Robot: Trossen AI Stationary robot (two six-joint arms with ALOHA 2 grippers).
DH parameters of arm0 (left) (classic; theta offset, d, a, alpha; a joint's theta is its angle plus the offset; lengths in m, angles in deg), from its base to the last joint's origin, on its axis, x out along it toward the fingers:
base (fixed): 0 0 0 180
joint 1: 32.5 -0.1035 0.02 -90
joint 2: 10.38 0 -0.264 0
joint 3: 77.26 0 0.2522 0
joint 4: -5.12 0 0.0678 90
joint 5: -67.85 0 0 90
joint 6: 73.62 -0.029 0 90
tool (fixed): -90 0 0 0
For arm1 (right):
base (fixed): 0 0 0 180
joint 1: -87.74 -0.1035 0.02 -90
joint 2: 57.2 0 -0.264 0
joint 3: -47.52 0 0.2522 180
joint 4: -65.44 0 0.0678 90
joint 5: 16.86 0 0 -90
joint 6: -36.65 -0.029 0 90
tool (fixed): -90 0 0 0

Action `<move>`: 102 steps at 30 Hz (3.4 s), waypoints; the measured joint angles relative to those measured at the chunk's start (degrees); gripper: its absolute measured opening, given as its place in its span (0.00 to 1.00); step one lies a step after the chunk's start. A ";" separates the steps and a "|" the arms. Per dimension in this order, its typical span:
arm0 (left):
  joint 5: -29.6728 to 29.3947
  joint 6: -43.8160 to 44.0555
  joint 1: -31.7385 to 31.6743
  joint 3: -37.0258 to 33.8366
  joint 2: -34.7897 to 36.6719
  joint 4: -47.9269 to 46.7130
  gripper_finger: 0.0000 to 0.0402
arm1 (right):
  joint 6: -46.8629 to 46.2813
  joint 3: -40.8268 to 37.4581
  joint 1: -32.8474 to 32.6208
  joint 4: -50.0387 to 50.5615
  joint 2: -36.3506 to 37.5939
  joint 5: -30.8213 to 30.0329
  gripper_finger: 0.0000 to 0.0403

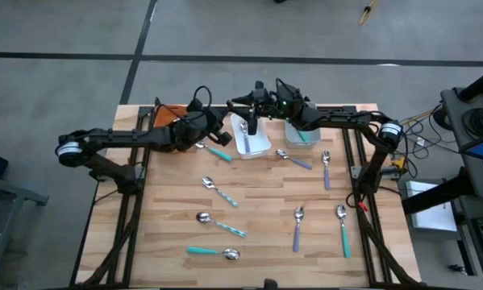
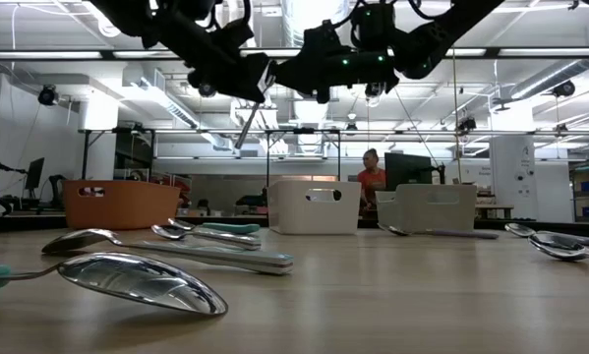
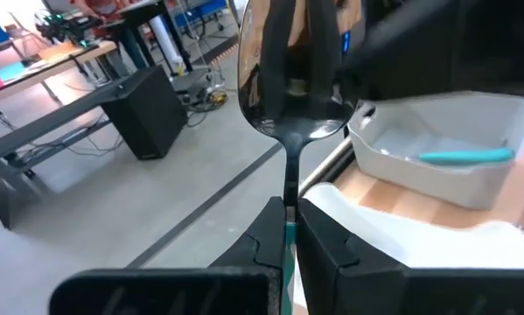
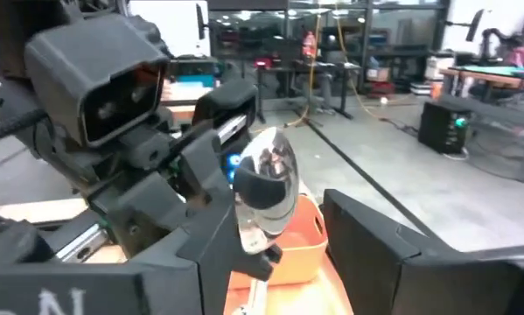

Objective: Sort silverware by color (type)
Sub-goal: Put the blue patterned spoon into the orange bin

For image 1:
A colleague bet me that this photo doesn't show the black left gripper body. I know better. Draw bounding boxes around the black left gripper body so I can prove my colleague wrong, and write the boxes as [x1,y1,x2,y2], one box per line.
[172,98,233,154]

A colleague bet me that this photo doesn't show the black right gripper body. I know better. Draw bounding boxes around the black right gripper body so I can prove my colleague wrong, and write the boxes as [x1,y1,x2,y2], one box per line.
[248,81,306,135]

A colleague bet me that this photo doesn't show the lavender handled metal spoon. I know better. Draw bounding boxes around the lavender handled metal spoon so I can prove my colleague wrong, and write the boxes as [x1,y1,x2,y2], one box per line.
[321,150,332,192]
[239,120,252,155]
[275,148,314,171]
[292,205,306,254]

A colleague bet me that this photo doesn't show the teal white patterned spoon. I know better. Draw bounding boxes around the teal white patterned spoon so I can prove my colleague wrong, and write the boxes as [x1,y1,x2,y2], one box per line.
[201,176,240,209]
[195,211,248,239]

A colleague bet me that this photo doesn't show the orange plastic bin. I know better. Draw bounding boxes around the orange plastic bin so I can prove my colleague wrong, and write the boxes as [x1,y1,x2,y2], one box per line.
[152,103,189,130]

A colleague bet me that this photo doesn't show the white plastic bin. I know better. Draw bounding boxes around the white plastic bin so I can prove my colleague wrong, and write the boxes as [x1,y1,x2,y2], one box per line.
[229,112,273,161]

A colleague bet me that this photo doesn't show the gray plastic bin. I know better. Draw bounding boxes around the gray plastic bin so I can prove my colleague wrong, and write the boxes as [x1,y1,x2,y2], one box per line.
[283,102,322,151]

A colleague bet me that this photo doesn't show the yellow stick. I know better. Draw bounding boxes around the yellow stick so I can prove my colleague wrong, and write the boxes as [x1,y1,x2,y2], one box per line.
[358,0,380,27]

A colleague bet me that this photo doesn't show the gray equipment cart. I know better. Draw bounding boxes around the gray equipment cart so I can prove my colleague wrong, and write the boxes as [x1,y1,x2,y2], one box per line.
[439,86,483,201]

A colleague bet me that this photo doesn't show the black stand leg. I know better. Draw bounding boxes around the black stand leg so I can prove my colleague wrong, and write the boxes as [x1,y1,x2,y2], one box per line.
[401,165,480,216]

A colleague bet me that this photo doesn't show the white box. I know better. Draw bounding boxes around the white box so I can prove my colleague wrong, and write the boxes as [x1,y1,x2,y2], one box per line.
[405,180,459,233]

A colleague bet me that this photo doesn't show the black pole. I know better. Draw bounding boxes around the black pole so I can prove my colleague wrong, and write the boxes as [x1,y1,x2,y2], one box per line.
[456,64,483,104]

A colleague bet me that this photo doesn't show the small black floor object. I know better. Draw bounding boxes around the small black floor object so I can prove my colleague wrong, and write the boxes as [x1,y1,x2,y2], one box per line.
[446,263,468,277]

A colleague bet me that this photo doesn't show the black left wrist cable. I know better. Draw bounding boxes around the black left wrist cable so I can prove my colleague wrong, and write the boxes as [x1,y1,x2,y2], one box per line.
[192,85,213,106]

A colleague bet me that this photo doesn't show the black aluminium table frame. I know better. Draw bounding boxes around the black aluminium table frame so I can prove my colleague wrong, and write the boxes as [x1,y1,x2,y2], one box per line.
[103,105,391,289]

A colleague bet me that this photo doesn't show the floor cables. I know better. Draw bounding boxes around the floor cables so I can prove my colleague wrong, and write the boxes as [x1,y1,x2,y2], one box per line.
[381,103,464,180]

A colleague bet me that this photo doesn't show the black sleeved cable bundle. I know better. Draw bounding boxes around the black sleeved cable bundle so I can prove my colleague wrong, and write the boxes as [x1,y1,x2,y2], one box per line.
[356,193,418,288]
[79,188,145,288]

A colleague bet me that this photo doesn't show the black cable coil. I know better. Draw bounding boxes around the black cable coil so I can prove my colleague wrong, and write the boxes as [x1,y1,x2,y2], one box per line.
[461,106,483,141]

